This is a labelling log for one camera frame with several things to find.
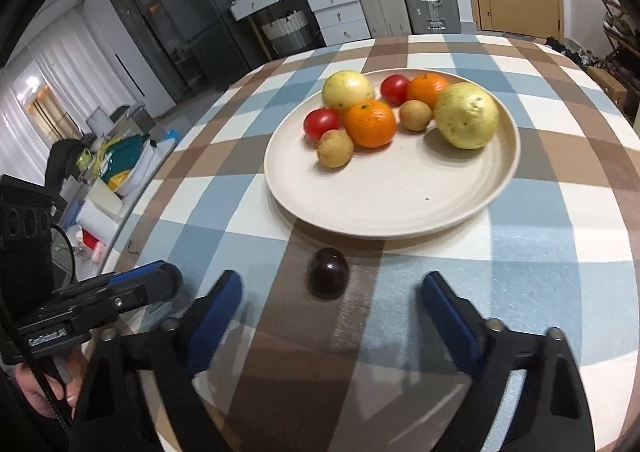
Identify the red tomato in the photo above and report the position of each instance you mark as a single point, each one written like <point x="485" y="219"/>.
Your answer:
<point x="395" y="88"/>
<point x="320" y="124"/>

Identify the checked tablecloth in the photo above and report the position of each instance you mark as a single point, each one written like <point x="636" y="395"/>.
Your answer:
<point x="525" y="212"/>

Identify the white drawer cabinet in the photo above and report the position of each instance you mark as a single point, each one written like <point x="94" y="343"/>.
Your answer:
<point x="330" y="7"/>

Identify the small yellow guava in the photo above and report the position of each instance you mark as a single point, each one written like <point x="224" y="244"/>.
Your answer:
<point x="347" y="89"/>

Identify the black bag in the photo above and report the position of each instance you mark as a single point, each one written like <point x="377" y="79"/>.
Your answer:
<point x="62" y="162"/>

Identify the dark grey refrigerator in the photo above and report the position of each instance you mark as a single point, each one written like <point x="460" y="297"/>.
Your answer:
<point x="205" y="17"/>

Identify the person's left hand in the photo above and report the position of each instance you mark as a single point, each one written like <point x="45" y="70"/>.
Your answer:
<point x="30" y="394"/>

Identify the orange mandarin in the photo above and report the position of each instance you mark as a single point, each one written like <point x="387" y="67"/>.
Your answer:
<point x="427" y="89"/>
<point x="370" y="123"/>

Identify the white curtain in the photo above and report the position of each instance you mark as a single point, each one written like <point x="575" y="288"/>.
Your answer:
<point x="60" y="82"/>

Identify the brown kiwi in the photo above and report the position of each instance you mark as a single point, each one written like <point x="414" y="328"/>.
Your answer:
<point x="415" y="115"/>
<point x="335" y="148"/>

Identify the cream round plate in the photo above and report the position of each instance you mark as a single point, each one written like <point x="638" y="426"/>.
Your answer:
<point x="400" y="192"/>

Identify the tall dark cabinet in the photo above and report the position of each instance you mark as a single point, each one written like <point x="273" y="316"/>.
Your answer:
<point x="140" y="22"/>

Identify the dark purple plum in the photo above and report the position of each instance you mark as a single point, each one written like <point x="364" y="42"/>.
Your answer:
<point x="327" y="278"/>

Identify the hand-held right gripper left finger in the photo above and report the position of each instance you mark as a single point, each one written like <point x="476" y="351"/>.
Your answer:
<point x="215" y="317"/>

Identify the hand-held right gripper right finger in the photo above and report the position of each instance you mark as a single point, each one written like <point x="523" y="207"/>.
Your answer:
<point x="450" y="317"/>

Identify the grey ribbed laundry basket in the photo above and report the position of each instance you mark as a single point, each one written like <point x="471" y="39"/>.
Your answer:
<point x="290" y="34"/>

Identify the cardboard box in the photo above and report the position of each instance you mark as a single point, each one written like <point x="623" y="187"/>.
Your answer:
<point x="607" y="84"/>

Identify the wooden shoe rack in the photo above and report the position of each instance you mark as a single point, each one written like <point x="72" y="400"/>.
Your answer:
<point x="620" y="32"/>

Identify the large yellow guava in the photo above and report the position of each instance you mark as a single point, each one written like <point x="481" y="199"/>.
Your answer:
<point x="467" y="116"/>

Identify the white wardrobe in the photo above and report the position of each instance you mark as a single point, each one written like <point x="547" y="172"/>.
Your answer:
<point x="120" y="57"/>

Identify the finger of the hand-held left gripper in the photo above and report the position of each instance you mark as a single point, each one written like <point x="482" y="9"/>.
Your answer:
<point x="162" y="279"/>
<point x="110" y="299"/>

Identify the green and yellow bag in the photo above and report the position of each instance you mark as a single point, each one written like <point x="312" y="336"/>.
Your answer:
<point x="122" y="159"/>

